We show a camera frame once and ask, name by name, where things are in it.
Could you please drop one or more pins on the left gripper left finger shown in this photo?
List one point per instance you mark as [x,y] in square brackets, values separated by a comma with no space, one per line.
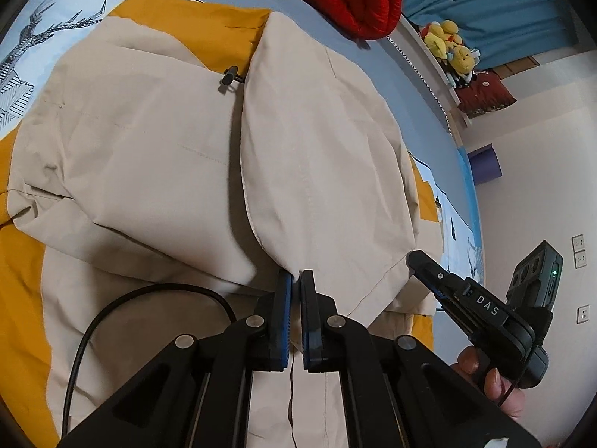
[279,327]

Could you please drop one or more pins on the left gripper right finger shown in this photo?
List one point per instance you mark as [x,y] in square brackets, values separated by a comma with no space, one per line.
[311,323]

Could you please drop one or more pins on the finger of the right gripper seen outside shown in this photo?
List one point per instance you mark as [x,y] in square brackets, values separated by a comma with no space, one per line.
[430,274]

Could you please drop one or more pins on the beige and orange jacket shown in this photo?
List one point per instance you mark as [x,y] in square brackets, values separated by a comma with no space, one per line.
[182,141]

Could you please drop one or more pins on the person's right hand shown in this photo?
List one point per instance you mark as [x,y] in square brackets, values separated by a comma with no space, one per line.
[496,387]

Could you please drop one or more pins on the purple rolled mat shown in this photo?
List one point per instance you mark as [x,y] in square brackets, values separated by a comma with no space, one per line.
[485,165]

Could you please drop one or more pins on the yellow plush toys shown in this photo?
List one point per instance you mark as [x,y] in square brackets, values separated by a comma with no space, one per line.
[457,60]

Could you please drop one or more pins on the blue curtain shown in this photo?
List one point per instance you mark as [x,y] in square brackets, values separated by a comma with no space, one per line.
[502,30]

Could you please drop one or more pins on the grey printed bed sheet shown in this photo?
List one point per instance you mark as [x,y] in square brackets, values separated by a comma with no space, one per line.
[420,116]

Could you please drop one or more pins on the black camera box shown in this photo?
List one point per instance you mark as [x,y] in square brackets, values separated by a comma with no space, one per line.
[536,279]

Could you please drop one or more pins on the white wall socket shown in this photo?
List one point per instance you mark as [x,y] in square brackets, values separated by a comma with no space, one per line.
[583,314]

